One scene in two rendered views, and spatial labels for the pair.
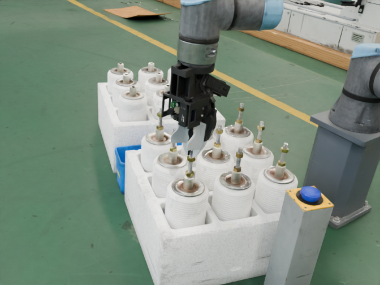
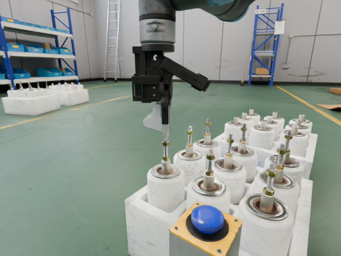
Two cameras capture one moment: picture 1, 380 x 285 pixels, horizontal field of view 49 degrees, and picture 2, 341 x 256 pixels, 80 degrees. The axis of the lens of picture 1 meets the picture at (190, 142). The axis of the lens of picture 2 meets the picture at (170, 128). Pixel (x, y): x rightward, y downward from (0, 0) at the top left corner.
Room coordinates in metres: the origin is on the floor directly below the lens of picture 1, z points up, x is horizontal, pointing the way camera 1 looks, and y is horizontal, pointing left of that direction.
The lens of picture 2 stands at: (0.55, -0.40, 0.51)
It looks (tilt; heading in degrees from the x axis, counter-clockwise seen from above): 17 degrees down; 58
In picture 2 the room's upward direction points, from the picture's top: straight up
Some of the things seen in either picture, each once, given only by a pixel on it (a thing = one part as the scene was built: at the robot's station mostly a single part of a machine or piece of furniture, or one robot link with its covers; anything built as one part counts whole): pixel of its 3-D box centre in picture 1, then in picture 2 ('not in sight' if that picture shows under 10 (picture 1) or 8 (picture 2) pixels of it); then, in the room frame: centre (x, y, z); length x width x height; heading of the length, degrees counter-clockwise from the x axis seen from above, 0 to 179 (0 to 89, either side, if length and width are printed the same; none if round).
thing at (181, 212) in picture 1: (184, 219); (166, 201); (0.79, -0.01, 0.16); 0.10 x 0.10 x 0.18
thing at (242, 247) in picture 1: (209, 206); (223, 216); (0.94, -0.07, 0.09); 0.39 x 0.39 x 0.18; 22
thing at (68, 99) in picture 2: not in sight; (68, 96); (0.87, 2.84, 0.09); 0.39 x 0.39 x 0.18; 42
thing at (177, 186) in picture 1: (188, 187); (166, 170); (0.79, -0.01, 0.25); 0.08 x 0.08 x 0.01
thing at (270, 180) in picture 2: (283, 157); (269, 182); (0.88, -0.22, 0.30); 0.01 x 0.01 x 0.08
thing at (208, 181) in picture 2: (236, 176); (209, 181); (0.83, -0.11, 0.26); 0.02 x 0.02 x 0.03
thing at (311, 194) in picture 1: (310, 195); (207, 220); (0.70, -0.25, 0.32); 0.04 x 0.04 x 0.02
